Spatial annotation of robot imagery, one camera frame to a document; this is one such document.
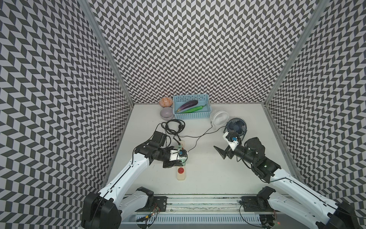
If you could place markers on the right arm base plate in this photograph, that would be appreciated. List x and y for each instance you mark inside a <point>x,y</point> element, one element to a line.
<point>255,204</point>

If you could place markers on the aluminium front rail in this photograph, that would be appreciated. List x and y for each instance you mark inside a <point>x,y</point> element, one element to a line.
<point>203,204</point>

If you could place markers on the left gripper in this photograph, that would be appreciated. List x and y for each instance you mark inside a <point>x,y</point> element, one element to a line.
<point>170,163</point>

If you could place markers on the purple eggplant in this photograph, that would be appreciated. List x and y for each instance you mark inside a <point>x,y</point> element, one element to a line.
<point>187,105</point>

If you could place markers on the green adapter of blue fan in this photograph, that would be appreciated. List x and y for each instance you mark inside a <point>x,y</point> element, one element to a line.
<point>183,161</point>

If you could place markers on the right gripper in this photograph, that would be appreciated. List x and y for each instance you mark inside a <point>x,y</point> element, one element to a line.
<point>223,153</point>

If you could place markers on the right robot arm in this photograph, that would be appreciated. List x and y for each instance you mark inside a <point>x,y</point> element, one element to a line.
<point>285,193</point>

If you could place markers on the white desk fan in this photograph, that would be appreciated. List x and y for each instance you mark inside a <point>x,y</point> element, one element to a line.
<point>219,118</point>

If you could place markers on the lilac bowl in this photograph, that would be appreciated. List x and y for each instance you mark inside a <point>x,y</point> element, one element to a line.
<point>167,113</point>

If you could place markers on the green chili pepper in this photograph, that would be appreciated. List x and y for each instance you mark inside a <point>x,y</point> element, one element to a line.
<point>194,109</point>

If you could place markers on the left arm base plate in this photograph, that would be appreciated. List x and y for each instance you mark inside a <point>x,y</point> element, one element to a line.
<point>156,202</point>

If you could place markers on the light blue plastic basket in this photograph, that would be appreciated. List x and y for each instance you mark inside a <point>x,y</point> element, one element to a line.
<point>194,106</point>

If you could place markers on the beige red power strip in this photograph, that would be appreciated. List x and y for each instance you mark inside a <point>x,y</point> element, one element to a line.
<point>181,170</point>

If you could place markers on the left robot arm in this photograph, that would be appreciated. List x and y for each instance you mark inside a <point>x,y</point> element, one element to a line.
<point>107,208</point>

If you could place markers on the dark blue desk fan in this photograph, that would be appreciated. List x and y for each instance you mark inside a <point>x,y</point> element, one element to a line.
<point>236,125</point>

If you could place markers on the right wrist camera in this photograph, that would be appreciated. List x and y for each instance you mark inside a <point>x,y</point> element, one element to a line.
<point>233,143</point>

